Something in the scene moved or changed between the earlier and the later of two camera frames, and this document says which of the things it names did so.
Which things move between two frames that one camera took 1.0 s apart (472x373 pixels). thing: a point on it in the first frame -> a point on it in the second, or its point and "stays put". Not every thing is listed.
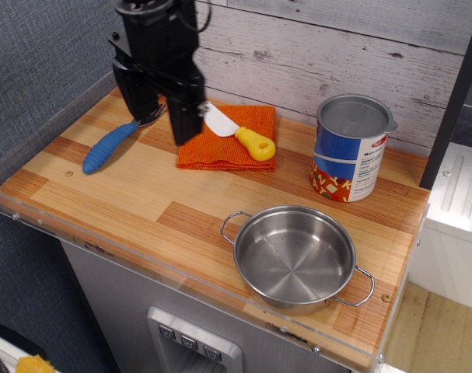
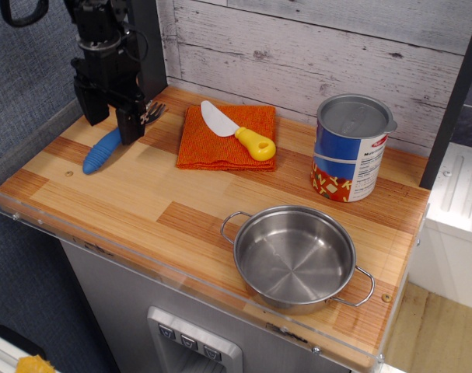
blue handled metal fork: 105,146 stays put
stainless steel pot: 295,259 stays put
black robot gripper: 155,35 -> 109,71
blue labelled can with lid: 349,145 stays put
